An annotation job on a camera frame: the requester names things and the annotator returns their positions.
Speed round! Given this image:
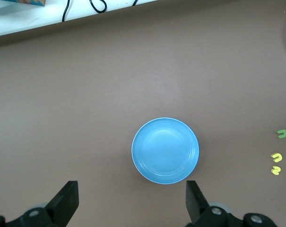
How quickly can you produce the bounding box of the cardboard box with blue print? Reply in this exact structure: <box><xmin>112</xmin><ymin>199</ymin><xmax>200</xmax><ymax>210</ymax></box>
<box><xmin>14</xmin><ymin>0</ymin><xmax>47</xmax><ymax>7</ymax></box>

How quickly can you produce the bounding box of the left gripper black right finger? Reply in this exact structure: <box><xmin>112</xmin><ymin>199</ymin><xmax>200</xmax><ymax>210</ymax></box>
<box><xmin>185</xmin><ymin>181</ymin><xmax>279</xmax><ymax>227</ymax></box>

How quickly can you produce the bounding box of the blue plate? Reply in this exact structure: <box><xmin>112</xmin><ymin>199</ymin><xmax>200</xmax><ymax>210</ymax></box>
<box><xmin>131</xmin><ymin>117</ymin><xmax>200</xmax><ymax>185</ymax></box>

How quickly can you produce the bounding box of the black looped cable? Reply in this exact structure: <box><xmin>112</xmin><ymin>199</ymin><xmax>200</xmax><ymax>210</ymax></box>
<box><xmin>89</xmin><ymin>0</ymin><xmax>108</xmax><ymax>14</ymax></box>

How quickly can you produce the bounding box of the brown table cover sheet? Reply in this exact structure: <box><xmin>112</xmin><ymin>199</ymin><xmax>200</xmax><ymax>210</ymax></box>
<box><xmin>0</xmin><ymin>0</ymin><xmax>286</xmax><ymax>227</ymax></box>

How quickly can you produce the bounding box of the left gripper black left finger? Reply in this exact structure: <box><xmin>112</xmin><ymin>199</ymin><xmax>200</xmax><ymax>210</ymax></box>
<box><xmin>0</xmin><ymin>181</ymin><xmax>79</xmax><ymax>227</ymax></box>

